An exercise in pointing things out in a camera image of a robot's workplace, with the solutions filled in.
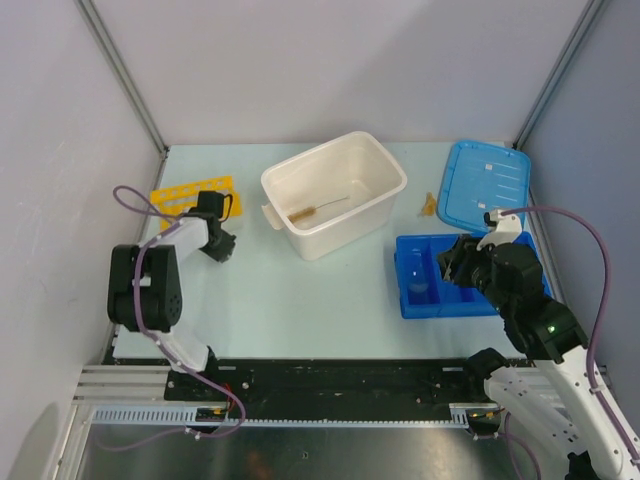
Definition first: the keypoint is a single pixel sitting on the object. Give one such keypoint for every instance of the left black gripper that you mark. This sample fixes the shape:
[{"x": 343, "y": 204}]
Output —
[{"x": 227, "y": 247}]

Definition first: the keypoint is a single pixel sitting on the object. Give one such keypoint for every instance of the yellow test tube rack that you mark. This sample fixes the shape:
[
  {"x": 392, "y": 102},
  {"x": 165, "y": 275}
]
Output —
[{"x": 176, "y": 200}]

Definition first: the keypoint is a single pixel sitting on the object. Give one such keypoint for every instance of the blue compartment tray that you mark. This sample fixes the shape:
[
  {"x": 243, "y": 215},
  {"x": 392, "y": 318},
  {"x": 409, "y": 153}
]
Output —
[{"x": 443, "y": 299}]

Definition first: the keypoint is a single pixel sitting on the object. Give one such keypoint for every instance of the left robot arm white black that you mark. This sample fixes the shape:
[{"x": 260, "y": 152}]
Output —
[{"x": 144, "y": 290}]

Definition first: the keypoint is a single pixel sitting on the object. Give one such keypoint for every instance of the clear watch glass dish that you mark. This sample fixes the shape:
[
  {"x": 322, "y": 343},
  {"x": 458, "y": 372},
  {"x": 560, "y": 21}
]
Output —
[{"x": 417, "y": 282}]

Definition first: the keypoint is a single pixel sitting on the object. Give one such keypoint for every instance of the brown bottle brush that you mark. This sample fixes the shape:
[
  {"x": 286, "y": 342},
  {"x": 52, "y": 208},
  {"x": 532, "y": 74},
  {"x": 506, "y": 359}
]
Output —
[{"x": 312, "y": 210}]

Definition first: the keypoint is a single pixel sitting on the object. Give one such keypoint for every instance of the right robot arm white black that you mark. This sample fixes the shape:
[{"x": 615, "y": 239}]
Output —
[{"x": 596, "y": 437}]

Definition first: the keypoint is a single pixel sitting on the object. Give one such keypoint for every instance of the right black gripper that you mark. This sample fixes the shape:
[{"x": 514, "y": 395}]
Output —
[{"x": 462, "y": 253}]

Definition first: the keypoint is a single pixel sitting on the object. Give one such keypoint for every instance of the small tan rubber piece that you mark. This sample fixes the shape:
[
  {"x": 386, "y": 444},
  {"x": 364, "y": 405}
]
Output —
[{"x": 430, "y": 206}]

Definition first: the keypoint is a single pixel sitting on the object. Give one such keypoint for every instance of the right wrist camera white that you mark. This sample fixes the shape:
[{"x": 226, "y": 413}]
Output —
[{"x": 503, "y": 229}]

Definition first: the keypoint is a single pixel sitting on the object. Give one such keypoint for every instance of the white plastic tub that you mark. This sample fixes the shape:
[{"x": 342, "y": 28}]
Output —
[{"x": 355, "y": 165}]

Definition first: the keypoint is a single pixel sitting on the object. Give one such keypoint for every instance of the blue plastic lid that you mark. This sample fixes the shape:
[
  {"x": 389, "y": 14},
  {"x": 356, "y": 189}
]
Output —
[{"x": 480, "y": 177}]

